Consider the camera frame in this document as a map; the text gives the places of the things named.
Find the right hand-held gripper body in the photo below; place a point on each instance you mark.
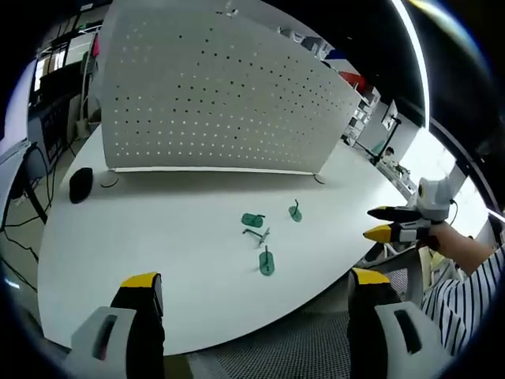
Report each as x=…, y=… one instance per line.
x=434, y=197

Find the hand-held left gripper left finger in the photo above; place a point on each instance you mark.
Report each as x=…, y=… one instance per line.
x=118, y=339

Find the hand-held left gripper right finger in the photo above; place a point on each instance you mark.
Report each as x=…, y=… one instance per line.
x=378, y=339

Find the green hook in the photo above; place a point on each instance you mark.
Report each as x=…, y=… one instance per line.
x=295, y=213
x=267, y=263

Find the round pegboard foot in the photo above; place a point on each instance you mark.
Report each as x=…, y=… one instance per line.
x=109, y=182
x=320, y=180

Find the white storage shelf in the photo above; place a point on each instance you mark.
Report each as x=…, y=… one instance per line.
x=363, y=114

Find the ceiling light strip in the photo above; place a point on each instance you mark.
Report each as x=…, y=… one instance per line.
x=414, y=59

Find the black rounded pouch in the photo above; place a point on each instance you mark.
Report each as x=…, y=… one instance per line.
x=81, y=184

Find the white perforated pegboard panel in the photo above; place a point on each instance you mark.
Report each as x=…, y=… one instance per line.
x=221, y=98

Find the white floor stand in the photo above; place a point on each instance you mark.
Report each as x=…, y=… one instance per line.
x=84, y=98

